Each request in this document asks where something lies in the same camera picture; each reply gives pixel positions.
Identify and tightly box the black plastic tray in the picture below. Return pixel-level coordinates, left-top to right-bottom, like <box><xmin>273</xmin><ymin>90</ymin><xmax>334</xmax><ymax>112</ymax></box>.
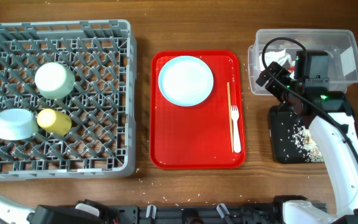
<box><xmin>268</xmin><ymin>105</ymin><xmax>304</xmax><ymax>164</ymax></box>

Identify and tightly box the wooden chopstick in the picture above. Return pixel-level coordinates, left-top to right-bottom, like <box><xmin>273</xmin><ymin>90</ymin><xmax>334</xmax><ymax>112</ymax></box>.
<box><xmin>227</xmin><ymin>82</ymin><xmax>234</xmax><ymax>153</ymax></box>

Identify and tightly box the spilled rice food waste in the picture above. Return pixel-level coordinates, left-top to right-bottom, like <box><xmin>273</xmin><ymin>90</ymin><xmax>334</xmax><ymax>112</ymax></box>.
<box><xmin>286</xmin><ymin>123</ymin><xmax>324</xmax><ymax>163</ymax></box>

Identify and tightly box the white napkin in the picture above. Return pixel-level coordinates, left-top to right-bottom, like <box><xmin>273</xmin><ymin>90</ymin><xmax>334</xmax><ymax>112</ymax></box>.
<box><xmin>259</xmin><ymin>49</ymin><xmax>295</xmax><ymax>72</ymax></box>

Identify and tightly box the clear plastic bin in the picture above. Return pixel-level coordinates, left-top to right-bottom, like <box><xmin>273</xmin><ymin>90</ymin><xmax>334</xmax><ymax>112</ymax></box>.
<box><xmin>248</xmin><ymin>29</ymin><xmax>358</xmax><ymax>96</ymax></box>

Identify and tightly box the yellow cup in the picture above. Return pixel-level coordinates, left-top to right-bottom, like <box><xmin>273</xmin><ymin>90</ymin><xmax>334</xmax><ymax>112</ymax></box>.
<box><xmin>37</xmin><ymin>109</ymin><xmax>71</xmax><ymax>136</ymax></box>

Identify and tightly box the light blue food bowl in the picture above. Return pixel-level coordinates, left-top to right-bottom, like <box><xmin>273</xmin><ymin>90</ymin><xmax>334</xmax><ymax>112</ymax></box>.
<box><xmin>35</xmin><ymin>62</ymin><xmax>75</xmax><ymax>100</ymax></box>

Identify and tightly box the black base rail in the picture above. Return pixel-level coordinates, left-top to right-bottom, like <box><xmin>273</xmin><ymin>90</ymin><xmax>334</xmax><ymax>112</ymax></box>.
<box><xmin>110</xmin><ymin>203</ymin><xmax>283</xmax><ymax>224</ymax></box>

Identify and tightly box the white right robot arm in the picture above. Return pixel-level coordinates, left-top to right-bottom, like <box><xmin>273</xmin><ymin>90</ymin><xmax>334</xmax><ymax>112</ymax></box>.
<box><xmin>257</xmin><ymin>61</ymin><xmax>358</xmax><ymax>223</ymax></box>

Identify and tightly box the large white plate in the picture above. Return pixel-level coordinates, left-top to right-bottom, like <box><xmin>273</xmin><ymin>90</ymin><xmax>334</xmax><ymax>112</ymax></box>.
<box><xmin>157</xmin><ymin>55</ymin><xmax>214</xmax><ymax>107</ymax></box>

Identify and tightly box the white plastic fork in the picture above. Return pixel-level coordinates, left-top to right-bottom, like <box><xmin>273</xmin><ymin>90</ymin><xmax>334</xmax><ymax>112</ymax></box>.
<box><xmin>231</xmin><ymin>105</ymin><xmax>241</xmax><ymax>153</ymax></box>

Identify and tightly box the red plastic tray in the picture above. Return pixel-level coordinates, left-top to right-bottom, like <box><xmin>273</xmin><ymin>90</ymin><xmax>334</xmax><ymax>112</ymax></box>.
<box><xmin>149</xmin><ymin>50</ymin><xmax>246</xmax><ymax>169</ymax></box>

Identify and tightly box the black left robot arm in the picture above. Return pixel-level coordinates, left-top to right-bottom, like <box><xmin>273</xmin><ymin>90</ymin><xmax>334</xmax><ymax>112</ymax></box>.
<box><xmin>0</xmin><ymin>194</ymin><xmax>116</xmax><ymax>224</ymax></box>

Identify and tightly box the grey dishwasher rack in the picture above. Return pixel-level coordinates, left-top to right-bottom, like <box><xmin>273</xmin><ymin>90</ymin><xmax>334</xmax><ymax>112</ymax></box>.
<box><xmin>0</xmin><ymin>19</ymin><xmax>136</xmax><ymax>181</ymax></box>

